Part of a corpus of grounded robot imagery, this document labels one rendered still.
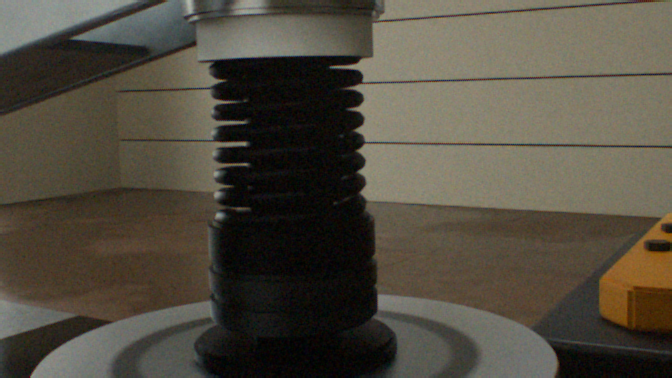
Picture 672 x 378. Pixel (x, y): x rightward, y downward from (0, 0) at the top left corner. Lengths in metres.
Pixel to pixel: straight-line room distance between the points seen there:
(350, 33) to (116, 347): 0.17
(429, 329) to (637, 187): 6.07
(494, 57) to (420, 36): 0.66
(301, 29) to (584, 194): 6.27
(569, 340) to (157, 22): 0.48
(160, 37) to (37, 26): 0.11
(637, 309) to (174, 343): 0.50
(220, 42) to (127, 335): 0.15
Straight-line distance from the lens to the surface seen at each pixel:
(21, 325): 0.56
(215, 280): 0.35
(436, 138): 6.99
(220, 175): 0.34
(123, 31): 0.43
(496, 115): 6.76
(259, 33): 0.32
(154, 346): 0.39
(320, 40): 0.32
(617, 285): 0.82
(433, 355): 0.36
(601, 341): 0.78
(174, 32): 0.42
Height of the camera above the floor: 0.96
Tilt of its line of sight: 7 degrees down
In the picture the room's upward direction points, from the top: 2 degrees counter-clockwise
